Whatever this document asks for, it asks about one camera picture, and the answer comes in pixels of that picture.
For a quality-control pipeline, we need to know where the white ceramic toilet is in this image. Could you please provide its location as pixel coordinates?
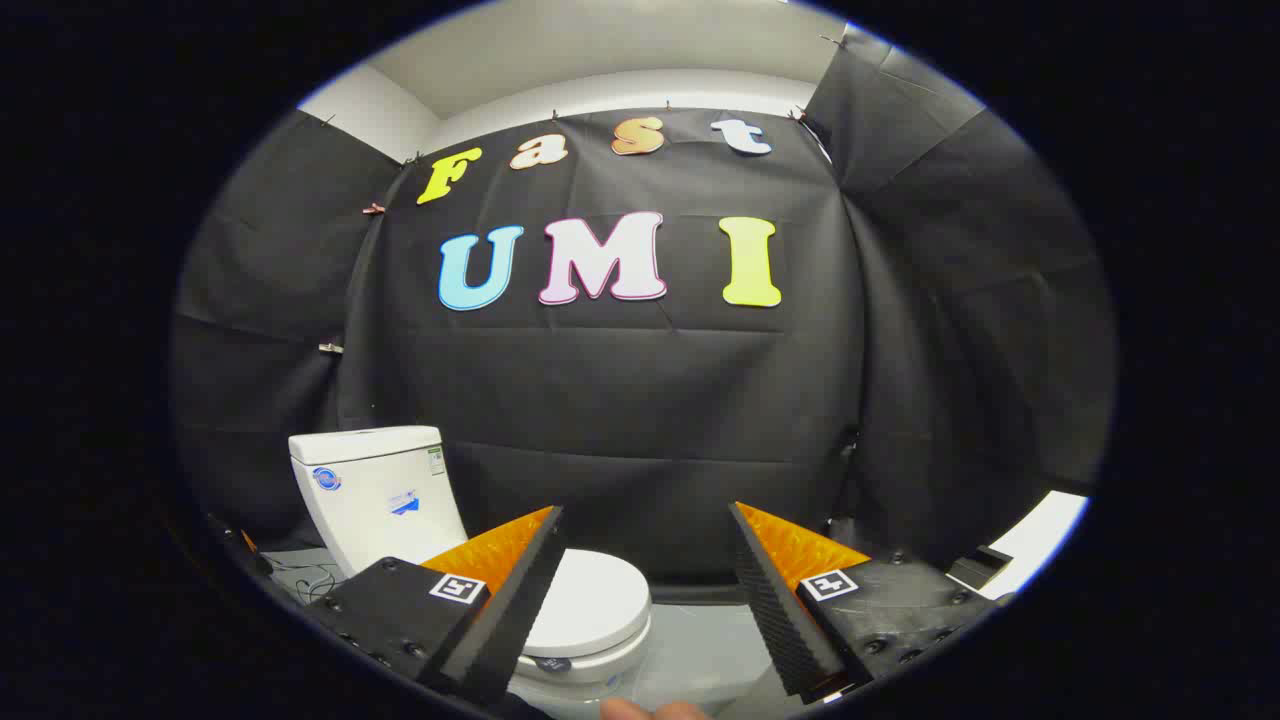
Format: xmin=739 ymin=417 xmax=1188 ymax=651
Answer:
xmin=288 ymin=426 xmax=656 ymax=720

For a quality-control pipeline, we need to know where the small black box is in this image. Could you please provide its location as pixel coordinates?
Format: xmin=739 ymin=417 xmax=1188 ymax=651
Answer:
xmin=945 ymin=545 xmax=1013 ymax=593

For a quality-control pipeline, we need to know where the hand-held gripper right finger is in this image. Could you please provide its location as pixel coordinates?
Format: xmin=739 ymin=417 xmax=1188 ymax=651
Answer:
xmin=728 ymin=501 xmax=1013 ymax=706

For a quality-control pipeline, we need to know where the black floor cable bundle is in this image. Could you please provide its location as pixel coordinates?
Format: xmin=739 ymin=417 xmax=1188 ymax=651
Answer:
xmin=270 ymin=558 xmax=346 ymax=607

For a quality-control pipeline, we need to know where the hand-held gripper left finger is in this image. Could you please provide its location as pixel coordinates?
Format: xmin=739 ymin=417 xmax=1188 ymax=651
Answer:
xmin=305 ymin=505 xmax=567 ymax=706

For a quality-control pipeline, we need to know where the black backdrop cloth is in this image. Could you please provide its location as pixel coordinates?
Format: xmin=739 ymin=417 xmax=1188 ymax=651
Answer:
xmin=170 ymin=25 xmax=1119 ymax=601

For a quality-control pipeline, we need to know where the white toilet lid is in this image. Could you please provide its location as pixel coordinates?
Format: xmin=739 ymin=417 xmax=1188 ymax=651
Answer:
xmin=522 ymin=548 xmax=653 ymax=673

